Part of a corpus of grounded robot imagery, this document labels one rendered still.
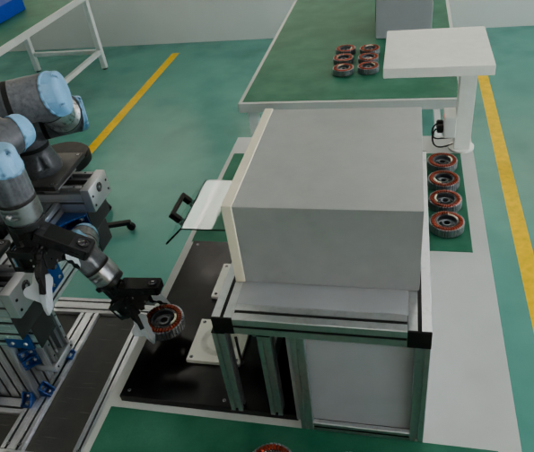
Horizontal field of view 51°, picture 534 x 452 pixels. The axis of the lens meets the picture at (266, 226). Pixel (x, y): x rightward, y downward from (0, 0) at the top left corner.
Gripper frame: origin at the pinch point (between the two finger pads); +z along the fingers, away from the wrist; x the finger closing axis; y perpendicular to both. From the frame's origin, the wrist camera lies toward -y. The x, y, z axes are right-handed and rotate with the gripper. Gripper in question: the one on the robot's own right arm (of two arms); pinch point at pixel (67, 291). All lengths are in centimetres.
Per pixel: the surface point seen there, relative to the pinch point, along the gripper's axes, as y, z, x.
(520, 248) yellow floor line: -134, 115, -157
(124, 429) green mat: -4.6, 40.1, 7.5
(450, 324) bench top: -85, 40, -33
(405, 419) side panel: -72, 34, 2
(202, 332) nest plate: -17.3, 36.9, -22.4
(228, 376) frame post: -32.1, 25.7, 0.0
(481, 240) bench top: -98, 40, -70
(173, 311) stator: -10.2, 29.5, -22.9
